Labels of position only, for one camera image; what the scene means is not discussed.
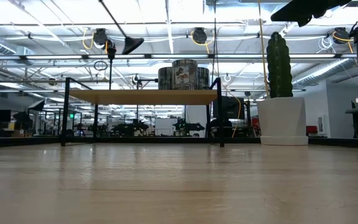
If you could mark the white board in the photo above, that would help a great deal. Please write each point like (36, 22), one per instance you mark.
(166, 127)

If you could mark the green cactus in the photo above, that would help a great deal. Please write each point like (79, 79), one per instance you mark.
(279, 65)

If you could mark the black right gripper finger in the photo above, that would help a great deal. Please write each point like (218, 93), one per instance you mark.
(294, 14)

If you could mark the black aluminium table frame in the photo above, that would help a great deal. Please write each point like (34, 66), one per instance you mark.
(26, 141)

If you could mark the wooden shelf riser black legs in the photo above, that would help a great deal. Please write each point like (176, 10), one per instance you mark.
(141, 97)

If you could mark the white plant pot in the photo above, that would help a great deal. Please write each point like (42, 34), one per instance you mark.
(283, 121)

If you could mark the black studio lamp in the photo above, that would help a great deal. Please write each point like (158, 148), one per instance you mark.
(36, 105)

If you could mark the red box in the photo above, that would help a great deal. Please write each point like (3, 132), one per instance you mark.
(311, 129)

